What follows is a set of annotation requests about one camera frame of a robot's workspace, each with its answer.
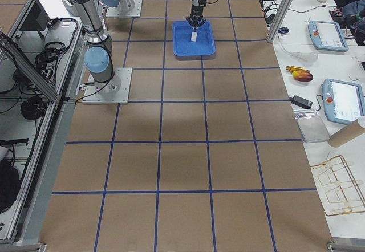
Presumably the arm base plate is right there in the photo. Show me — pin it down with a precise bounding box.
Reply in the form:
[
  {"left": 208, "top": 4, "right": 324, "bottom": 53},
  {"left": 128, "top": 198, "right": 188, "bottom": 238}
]
[
  {"left": 106, "top": 0, "right": 143, "bottom": 18},
  {"left": 82, "top": 67, "right": 132, "bottom": 104}
]

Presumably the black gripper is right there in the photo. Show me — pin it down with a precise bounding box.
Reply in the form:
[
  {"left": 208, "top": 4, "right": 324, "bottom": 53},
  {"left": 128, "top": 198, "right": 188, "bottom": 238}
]
[{"left": 186, "top": 0, "right": 206, "bottom": 32}]

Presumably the gold cylinder tool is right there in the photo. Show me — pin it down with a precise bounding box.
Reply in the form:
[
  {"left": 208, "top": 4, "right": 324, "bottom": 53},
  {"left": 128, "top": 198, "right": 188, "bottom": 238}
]
[{"left": 286, "top": 66, "right": 308, "bottom": 72}]

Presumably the lower teach pendant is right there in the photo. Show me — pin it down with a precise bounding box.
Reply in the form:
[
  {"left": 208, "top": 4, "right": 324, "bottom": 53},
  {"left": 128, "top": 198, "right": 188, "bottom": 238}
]
[{"left": 322, "top": 79, "right": 364, "bottom": 124}]

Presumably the black power adapter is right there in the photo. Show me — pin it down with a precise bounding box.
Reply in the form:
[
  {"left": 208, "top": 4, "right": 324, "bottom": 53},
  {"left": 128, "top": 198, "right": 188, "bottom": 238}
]
[{"left": 289, "top": 95, "right": 313, "bottom": 109}]

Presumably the blue plastic tray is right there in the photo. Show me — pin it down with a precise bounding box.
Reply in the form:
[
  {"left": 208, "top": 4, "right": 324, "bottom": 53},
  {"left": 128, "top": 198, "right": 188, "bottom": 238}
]
[{"left": 172, "top": 21, "right": 216, "bottom": 58}]

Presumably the teach pendant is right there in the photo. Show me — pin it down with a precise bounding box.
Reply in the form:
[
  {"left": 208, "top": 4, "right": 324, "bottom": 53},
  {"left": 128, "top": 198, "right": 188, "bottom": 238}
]
[
  {"left": 322, "top": 79, "right": 364, "bottom": 124},
  {"left": 307, "top": 21, "right": 348, "bottom": 52}
]

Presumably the aluminium frame post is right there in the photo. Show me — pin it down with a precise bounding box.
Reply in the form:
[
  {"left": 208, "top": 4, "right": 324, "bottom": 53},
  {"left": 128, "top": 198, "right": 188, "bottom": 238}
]
[{"left": 267, "top": 0, "right": 293, "bottom": 43}]

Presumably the upper teach pendant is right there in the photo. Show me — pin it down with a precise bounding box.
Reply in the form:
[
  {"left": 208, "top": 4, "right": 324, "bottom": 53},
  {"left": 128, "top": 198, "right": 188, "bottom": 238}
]
[{"left": 307, "top": 21, "right": 348, "bottom": 52}]

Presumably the gold wire rack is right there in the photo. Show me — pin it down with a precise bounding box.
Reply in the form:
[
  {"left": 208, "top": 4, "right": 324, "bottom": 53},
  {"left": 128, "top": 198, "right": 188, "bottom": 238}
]
[{"left": 310, "top": 155, "right": 364, "bottom": 217}]

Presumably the clear plastic bottle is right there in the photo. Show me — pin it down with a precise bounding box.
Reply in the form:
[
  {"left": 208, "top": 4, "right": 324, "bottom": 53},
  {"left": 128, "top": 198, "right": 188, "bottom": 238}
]
[{"left": 276, "top": 34, "right": 318, "bottom": 63}]

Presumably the cardboard tube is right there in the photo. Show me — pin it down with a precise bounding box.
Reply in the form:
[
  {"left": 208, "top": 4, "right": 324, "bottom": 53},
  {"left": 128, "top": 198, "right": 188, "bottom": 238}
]
[{"left": 328, "top": 116, "right": 364, "bottom": 147}]

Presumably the red yellow mango toy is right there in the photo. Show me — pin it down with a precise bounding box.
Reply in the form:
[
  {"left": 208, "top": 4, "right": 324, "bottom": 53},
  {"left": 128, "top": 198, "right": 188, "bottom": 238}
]
[{"left": 291, "top": 71, "right": 313, "bottom": 82}]

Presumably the silver metal tray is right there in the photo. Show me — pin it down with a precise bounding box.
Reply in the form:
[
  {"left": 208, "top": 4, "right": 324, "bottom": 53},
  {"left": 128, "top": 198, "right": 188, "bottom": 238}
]
[{"left": 297, "top": 116, "right": 330, "bottom": 143}]

